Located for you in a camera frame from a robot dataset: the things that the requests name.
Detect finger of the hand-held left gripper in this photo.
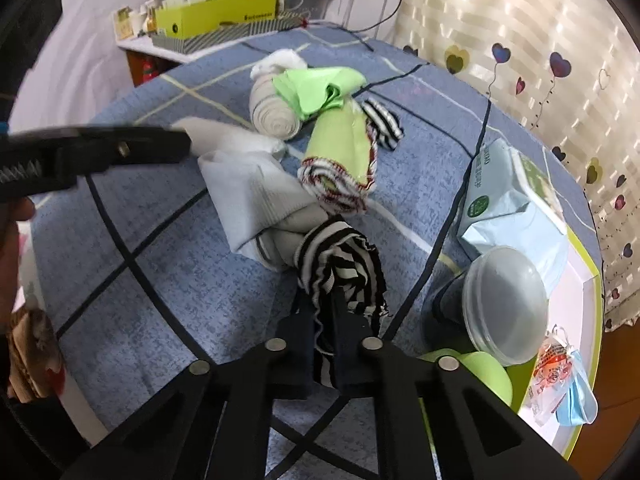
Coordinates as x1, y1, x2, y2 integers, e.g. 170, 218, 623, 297
0, 124, 194, 201

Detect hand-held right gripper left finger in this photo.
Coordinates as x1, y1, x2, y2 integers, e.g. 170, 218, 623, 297
62, 304, 321, 480

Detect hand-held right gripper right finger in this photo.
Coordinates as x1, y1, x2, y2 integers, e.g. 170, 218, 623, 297
331, 291, 581, 480

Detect black and white striped sock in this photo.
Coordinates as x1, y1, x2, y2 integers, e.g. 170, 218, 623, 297
294, 215, 389, 387

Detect cream sock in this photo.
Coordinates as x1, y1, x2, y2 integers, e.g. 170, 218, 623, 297
249, 49, 308, 139

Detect light green sock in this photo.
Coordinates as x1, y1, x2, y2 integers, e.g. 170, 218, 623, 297
272, 66, 367, 122

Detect green sock with red trim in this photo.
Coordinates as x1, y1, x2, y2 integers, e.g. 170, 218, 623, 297
298, 109, 379, 216

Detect small striped sock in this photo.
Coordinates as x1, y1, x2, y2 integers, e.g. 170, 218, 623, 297
360, 99, 405, 151

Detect green rimmed white tray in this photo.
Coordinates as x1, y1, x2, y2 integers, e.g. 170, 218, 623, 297
507, 210, 604, 461

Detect person's left hand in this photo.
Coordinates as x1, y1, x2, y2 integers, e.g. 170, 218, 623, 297
0, 197, 37, 311

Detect white desk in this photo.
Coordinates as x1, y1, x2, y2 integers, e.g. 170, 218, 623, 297
117, 35, 201, 66

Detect green plastic cup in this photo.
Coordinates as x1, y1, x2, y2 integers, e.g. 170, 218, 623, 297
417, 349, 514, 407

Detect blue plaid blanket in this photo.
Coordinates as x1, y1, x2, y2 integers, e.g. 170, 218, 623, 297
27, 24, 601, 480

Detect striped storage box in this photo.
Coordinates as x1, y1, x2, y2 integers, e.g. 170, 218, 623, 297
151, 14, 307, 54

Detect green cardboard box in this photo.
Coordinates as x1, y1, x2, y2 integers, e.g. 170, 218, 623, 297
154, 0, 279, 39

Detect clear plastic container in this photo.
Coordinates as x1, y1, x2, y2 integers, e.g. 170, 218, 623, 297
422, 246, 549, 367

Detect red printed snack packet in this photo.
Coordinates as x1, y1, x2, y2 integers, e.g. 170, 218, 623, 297
531, 326, 577, 423

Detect wet wipes pack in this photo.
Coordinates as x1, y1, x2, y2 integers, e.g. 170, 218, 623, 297
456, 139, 571, 297

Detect patterned brown cloth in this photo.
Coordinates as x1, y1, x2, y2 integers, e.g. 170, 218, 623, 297
7, 280, 67, 402

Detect blue face mask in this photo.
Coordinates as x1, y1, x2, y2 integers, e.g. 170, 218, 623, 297
554, 349, 599, 427

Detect heart print curtain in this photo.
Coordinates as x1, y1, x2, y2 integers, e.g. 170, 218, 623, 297
392, 0, 640, 333

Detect black cable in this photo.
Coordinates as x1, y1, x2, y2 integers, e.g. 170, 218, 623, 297
300, 0, 408, 53

